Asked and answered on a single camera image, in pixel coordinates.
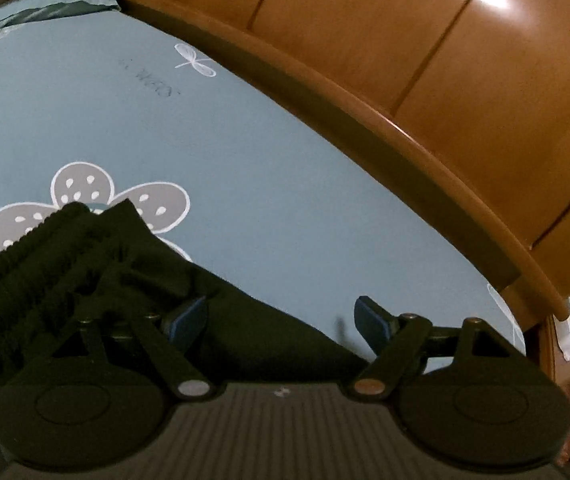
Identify blue pillow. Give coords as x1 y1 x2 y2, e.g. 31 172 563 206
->
0 0 122 43

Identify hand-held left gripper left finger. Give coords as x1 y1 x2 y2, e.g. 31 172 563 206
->
45 296 216 402

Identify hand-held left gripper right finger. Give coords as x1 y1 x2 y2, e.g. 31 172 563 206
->
351 296 522 402

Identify wooden headboard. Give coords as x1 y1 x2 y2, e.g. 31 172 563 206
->
110 0 570 333

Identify black pants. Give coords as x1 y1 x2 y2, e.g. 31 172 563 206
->
0 199 373 461

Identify wooden nightstand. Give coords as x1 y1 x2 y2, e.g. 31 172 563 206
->
538 315 570 396

